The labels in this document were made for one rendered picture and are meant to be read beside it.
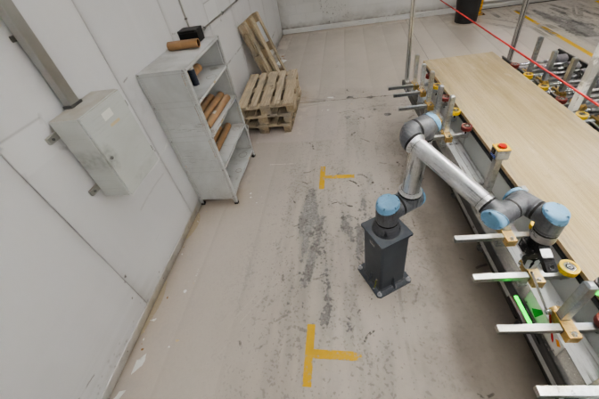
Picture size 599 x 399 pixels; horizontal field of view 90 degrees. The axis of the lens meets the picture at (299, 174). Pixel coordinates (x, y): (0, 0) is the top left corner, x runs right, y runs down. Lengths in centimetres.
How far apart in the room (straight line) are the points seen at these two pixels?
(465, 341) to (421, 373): 39
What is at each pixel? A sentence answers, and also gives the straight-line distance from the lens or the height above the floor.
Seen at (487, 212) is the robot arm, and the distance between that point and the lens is 144.
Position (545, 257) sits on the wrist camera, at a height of 112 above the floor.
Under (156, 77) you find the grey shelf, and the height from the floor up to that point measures 151.
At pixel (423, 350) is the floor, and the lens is 250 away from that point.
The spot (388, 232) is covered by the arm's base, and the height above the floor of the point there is 66.
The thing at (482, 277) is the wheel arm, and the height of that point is 85.
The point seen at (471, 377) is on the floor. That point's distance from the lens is 251.
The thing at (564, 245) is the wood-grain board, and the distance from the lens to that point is 203.
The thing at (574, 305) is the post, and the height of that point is 100.
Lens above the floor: 232
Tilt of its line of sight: 40 degrees down
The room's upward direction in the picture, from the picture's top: 11 degrees counter-clockwise
